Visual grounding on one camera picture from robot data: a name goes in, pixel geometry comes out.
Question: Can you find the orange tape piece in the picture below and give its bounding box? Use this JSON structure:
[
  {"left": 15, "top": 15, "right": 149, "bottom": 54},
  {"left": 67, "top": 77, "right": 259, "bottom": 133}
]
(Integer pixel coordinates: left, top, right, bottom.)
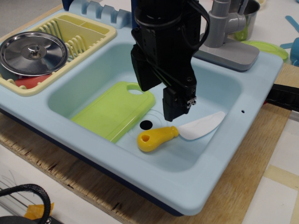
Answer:
[{"left": 24, "top": 204, "right": 44, "bottom": 220}]

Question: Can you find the cream plastic dish rack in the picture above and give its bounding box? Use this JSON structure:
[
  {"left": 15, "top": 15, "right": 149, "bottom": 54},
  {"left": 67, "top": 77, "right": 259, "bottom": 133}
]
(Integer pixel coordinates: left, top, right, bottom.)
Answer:
[{"left": 0, "top": 13, "right": 117, "bottom": 97}]

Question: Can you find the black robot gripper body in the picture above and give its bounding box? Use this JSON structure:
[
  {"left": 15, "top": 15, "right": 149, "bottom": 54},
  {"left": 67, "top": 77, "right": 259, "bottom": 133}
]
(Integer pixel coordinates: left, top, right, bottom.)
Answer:
[{"left": 132, "top": 9, "right": 201, "bottom": 88}]

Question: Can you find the black clamp bar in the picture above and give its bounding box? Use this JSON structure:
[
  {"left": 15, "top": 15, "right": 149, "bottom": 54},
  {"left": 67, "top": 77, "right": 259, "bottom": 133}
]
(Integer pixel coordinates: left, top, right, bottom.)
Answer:
[{"left": 264, "top": 84, "right": 299, "bottom": 112}]

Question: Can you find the stainless steel pot lid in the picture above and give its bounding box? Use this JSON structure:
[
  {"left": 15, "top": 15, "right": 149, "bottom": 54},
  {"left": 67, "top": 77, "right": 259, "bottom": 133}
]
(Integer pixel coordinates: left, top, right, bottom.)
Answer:
[{"left": 0, "top": 31, "right": 69, "bottom": 77}]

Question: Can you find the yellow handled white toy knife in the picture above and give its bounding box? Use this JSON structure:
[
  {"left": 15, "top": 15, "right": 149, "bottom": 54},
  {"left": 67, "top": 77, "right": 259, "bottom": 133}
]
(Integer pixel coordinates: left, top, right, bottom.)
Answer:
[{"left": 136, "top": 112, "right": 226, "bottom": 152}]

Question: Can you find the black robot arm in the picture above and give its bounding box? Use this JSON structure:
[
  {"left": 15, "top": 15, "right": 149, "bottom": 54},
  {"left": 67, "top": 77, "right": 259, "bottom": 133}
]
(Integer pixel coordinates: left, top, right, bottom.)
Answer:
[{"left": 131, "top": 0, "right": 201, "bottom": 121}]

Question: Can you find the red plastic plate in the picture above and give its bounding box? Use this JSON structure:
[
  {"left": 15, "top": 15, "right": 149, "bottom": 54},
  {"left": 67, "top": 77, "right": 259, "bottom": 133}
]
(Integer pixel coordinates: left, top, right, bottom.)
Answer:
[{"left": 15, "top": 74, "right": 51, "bottom": 89}]

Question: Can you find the light blue toy sink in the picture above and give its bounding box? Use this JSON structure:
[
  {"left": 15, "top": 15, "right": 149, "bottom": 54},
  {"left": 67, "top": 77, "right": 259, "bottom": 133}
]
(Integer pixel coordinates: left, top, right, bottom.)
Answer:
[{"left": 0, "top": 0, "right": 284, "bottom": 217}]

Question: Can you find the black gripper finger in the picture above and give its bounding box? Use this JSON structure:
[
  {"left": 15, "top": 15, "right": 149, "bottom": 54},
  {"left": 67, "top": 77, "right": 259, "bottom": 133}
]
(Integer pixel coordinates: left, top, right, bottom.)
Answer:
[
  {"left": 131, "top": 44, "right": 162, "bottom": 91},
  {"left": 163, "top": 87, "right": 197, "bottom": 121}
]

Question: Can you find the black braided cable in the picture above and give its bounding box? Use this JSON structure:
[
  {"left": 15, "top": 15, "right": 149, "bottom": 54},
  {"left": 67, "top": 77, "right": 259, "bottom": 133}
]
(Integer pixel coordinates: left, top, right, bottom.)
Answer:
[{"left": 0, "top": 183, "right": 52, "bottom": 221}]

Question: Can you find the green translucent plastic lid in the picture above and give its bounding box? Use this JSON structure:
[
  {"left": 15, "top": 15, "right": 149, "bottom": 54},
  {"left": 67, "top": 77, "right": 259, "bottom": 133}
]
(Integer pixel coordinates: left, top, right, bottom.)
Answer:
[{"left": 242, "top": 41, "right": 289, "bottom": 61}]

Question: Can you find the grey toy faucet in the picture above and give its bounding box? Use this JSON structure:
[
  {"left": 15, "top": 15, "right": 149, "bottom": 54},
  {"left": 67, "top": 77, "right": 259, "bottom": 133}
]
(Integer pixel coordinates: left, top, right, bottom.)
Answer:
[{"left": 194, "top": 0, "right": 259, "bottom": 72}]

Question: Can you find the blue plastic spatula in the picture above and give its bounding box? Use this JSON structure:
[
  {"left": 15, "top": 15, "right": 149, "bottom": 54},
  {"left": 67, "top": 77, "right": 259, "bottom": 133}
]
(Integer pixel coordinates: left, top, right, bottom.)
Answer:
[{"left": 285, "top": 15, "right": 299, "bottom": 32}]

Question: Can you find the green plastic cutting board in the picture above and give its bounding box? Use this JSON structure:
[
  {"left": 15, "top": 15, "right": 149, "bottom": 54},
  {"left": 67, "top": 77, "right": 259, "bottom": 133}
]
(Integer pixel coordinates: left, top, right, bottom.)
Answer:
[{"left": 71, "top": 82, "right": 156, "bottom": 143}]

